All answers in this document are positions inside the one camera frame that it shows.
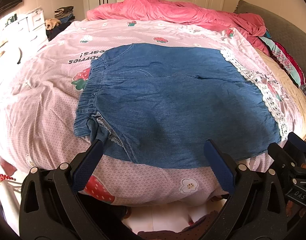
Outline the pink strawberry print bedsheet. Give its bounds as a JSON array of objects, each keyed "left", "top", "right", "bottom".
[{"left": 0, "top": 20, "right": 302, "bottom": 205}]

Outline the floral teal red pillow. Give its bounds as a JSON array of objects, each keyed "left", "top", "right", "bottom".
[{"left": 260, "top": 34, "right": 306, "bottom": 96}]

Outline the pink crumpled duvet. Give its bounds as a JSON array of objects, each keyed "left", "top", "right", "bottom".
[{"left": 86, "top": 0, "right": 269, "bottom": 55}]

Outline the pile of dark clothes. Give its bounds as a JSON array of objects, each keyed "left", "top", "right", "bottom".
[{"left": 45, "top": 6, "right": 75, "bottom": 41}]

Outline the blue denim pants lace hem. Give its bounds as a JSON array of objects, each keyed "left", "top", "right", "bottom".
[{"left": 74, "top": 43, "right": 288, "bottom": 169}]

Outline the white drawer cabinet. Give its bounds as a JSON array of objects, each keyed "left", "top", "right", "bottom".
[{"left": 0, "top": 7, "right": 48, "bottom": 57}]

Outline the tan plush toy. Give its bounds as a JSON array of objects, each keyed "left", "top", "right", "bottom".
[{"left": 45, "top": 18, "right": 61, "bottom": 30}]

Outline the grey padded headboard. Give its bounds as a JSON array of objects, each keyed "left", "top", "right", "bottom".
[{"left": 234, "top": 0, "right": 306, "bottom": 77}]

